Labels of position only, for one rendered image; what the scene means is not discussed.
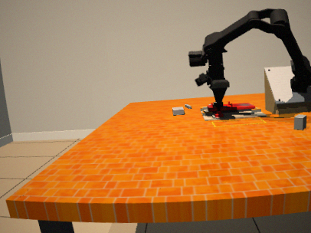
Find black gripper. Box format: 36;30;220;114
207;64;230;105

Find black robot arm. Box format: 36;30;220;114
188;8;311;94

